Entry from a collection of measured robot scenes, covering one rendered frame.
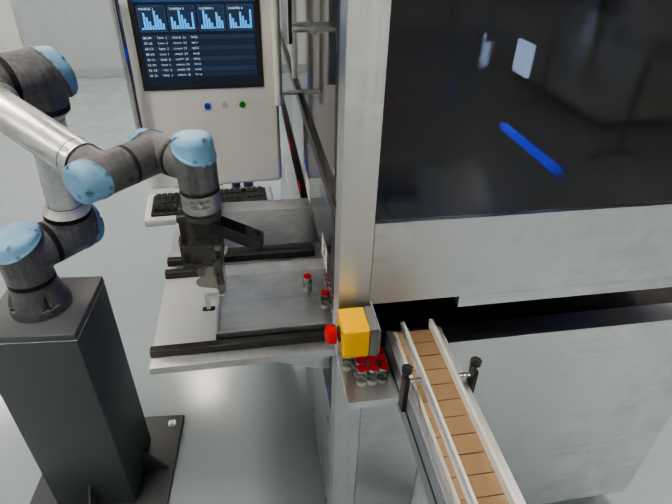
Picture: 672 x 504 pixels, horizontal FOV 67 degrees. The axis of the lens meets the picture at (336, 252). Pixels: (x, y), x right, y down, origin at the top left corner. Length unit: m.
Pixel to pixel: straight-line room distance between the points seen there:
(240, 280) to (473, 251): 0.62
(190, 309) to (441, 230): 0.64
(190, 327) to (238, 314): 0.11
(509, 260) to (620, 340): 0.45
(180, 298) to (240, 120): 0.81
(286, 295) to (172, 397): 1.11
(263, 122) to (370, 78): 1.12
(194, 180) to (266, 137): 1.00
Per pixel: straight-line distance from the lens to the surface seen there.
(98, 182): 0.96
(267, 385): 2.26
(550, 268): 1.17
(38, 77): 1.29
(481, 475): 0.94
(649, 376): 1.63
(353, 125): 0.86
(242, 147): 1.96
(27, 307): 1.52
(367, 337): 0.99
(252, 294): 1.31
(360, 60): 0.83
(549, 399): 1.51
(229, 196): 1.87
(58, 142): 1.04
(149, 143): 1.02
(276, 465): 2.03
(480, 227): 1.03
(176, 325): 1.26
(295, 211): 1.65
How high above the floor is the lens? 1.70
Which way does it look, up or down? 34 degrees down
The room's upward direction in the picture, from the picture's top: 1 degrees clockwise
